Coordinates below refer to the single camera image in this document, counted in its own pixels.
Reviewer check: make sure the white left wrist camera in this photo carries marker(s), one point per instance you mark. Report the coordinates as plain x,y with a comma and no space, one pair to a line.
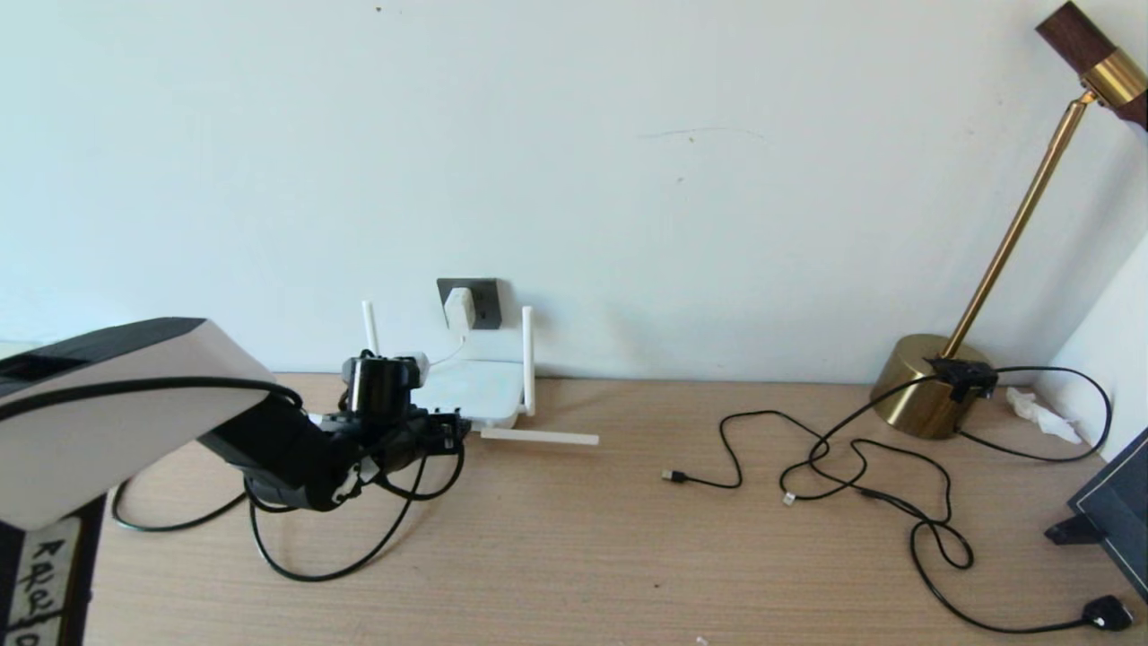
417,366

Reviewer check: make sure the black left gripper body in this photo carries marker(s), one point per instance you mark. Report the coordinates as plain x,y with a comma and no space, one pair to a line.
381,404

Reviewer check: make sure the white router with antennas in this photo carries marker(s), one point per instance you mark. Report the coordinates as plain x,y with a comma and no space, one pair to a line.
484,390

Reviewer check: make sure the black clip on lamp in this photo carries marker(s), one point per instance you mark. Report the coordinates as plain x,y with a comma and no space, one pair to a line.
960,375

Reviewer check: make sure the gold desk lamp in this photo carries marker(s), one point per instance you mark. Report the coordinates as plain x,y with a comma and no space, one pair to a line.
915,395

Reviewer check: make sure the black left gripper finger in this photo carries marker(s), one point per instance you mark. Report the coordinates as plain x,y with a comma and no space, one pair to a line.
448,419
446,440

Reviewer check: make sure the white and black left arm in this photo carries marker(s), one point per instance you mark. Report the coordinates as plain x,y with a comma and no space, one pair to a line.
134,404

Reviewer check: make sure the grey wall socket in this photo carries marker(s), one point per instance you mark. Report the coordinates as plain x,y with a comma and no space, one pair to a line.
489,309

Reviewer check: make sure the white power adapter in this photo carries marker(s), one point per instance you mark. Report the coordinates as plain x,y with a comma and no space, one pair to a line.
460,308

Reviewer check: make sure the crumpled white tissue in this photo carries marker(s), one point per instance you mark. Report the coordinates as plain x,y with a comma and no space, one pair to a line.
1040,417

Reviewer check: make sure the black clip stand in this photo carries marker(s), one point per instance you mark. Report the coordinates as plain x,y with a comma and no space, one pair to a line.
1072,531

